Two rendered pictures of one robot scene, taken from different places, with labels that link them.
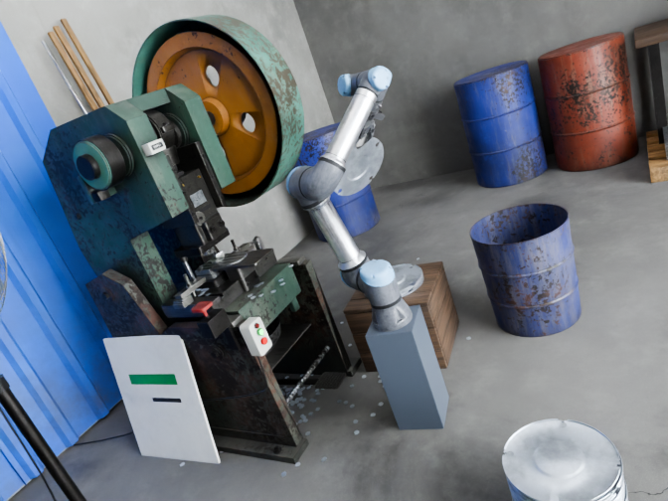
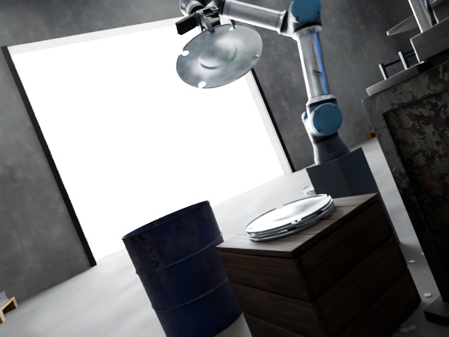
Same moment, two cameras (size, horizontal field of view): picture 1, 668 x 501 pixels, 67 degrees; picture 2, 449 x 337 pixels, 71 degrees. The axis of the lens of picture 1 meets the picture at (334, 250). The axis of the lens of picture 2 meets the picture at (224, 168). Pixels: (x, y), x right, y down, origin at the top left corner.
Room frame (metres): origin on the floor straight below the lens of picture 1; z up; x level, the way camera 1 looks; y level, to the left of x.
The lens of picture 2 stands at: (3.08, 0.19, 0.59)
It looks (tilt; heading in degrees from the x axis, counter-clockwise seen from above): 0 degrees down; 211
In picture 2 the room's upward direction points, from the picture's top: 22 degrees counter-clockwise
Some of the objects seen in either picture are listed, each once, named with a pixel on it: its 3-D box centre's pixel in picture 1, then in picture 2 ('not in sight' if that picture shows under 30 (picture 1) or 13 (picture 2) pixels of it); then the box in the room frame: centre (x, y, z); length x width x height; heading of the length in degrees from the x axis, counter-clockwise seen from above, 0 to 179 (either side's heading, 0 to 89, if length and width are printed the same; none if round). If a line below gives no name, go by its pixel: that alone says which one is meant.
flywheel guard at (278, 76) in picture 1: (194, 123); not in sight; (2.43, 0.40, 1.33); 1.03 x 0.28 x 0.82; 54
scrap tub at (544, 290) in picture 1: (527, 269); (186, 267); (2.04, -0.80, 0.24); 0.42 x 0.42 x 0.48
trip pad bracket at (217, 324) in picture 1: (220, 335); not in sight; (1.70, 0.51, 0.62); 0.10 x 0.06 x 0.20; 144
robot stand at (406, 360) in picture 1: (409, 368); (352, 204); (1.66, -0.12, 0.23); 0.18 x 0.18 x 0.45; 64
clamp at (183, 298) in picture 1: (188, 286); not in sight; (1.95, 0.61, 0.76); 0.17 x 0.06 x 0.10; 144
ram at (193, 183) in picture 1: (193, 206); not in sight; (2.07, 0.48, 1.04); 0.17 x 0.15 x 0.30; 54
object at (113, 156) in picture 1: (104, 166); not in sight; (1.90, 0.67, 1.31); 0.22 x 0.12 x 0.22; 54
